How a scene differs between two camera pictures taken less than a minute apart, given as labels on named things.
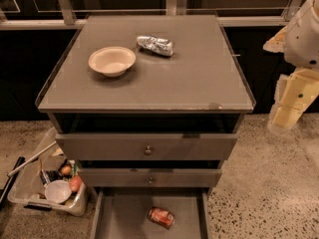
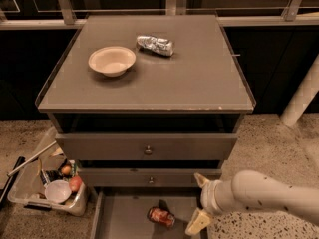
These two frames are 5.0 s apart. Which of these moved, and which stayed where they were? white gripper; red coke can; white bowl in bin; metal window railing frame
Moved: white gripper
Stayed: white bowl in bin; red coke can; metal window railing frame
